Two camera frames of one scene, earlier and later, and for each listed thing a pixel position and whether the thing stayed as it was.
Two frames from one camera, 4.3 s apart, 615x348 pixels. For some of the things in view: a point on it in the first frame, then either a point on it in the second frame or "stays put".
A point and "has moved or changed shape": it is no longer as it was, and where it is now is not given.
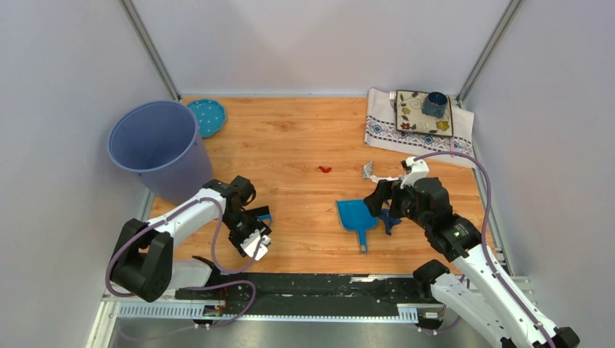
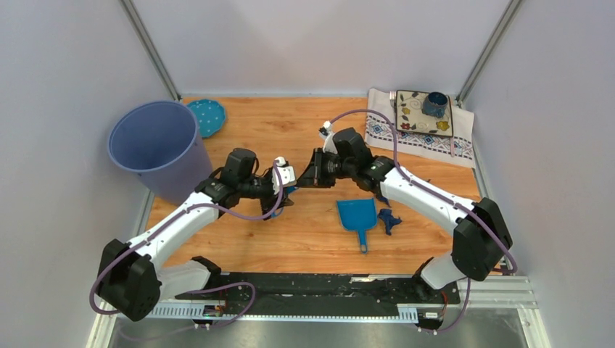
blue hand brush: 260,217 has moved or changed shape
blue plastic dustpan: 355,215 stays put
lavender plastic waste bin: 160,141 stays put
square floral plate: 410,117 stays put
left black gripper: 258,225 to 270,201
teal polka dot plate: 210,114 stays put
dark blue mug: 434,104 stays put
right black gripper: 386,191 to 314,175
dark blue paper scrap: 389,221 stays put
